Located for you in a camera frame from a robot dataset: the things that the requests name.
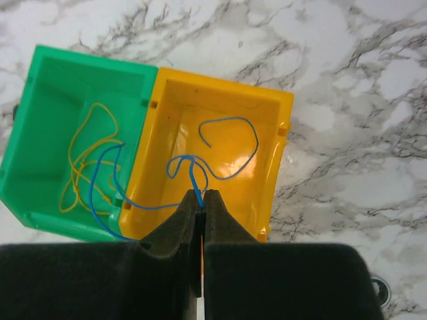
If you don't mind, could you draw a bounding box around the green plastic bin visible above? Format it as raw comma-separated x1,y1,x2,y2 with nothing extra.
1,46,157,242

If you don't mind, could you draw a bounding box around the yellow bin on right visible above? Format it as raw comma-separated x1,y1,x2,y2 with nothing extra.
119,67,294,242

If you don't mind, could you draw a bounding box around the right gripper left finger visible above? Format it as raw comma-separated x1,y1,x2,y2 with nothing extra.
139,190,199,319

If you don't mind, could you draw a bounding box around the ratcheting ring wrench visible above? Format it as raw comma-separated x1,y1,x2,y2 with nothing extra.
371,275,392,309

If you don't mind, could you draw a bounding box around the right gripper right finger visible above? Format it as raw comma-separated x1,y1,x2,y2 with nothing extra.
203,190,257,319

